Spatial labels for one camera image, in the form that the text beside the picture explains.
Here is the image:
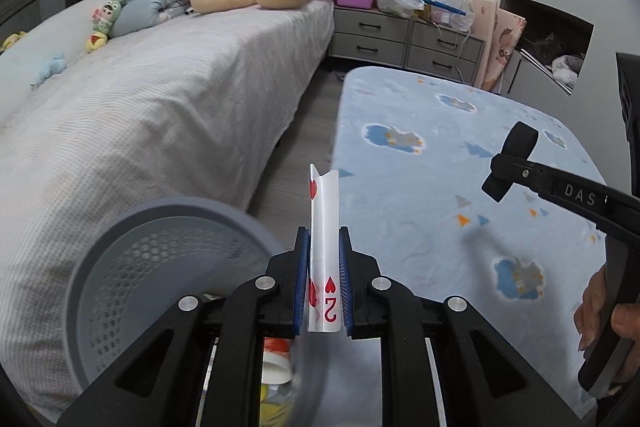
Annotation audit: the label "red hearts playing card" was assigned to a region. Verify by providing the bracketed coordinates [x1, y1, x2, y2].
[306, 163, 346, 337]

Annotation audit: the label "green plush doll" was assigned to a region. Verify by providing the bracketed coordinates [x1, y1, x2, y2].
[91, 0, 126, 32]

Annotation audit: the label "grey perforated plastic bin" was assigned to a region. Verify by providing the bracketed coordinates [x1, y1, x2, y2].
[65, 197, 321, 427]

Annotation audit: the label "pink printed board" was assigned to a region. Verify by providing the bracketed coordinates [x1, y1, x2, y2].
[487, 7, 527, 94]

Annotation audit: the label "yellow red plush toy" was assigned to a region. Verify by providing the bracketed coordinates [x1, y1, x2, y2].
[84, 31, 110, 54]

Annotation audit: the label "light blue printed blanket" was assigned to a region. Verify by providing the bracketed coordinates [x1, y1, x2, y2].
[330, 66, 621, 427]

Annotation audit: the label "black elastic band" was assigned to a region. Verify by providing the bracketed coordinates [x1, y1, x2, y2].
[481, 121, 540, 204]

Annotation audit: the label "small blue plush toy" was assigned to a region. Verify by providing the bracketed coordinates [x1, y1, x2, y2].
[31, 54, 67, 88]

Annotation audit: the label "dark cloth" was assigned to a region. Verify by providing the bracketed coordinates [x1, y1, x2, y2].
[522, 32, 571, 58]

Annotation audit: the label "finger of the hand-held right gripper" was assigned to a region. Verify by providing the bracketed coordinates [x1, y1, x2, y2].
[491, 155, 548, 198]

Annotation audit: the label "plain pink board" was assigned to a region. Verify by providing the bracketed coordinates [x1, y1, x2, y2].
[470, 0, 498, 90]

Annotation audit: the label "small white bag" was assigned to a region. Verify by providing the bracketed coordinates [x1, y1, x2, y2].
[551, 54, 581, 88]

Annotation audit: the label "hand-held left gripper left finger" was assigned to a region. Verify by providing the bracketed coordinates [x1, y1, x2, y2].
[57, 226, 313, 427]

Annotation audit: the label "person's right hand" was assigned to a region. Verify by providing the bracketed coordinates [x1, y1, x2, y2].
[572, 264, 640, 395]

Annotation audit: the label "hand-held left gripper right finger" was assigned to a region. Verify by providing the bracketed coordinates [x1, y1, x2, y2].
[337, 226, 598, 427]

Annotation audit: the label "light blue folded quilt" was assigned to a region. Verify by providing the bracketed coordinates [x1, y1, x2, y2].
[111, 0, 223, 38]

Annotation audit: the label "grey two-drawer nightstand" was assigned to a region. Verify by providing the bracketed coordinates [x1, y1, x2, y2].
[406, 14, 486, 82]
[327, 4, 413, 68]

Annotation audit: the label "blue stick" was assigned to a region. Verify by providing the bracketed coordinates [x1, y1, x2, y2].
[417, 0, 467, 15]

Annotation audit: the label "red white paper cup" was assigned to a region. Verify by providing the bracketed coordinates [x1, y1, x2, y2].
[261, 337, 293, 385]

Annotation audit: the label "grey bed with checkered sheet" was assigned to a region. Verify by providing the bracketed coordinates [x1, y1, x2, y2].
[0, 0, 346, 408]

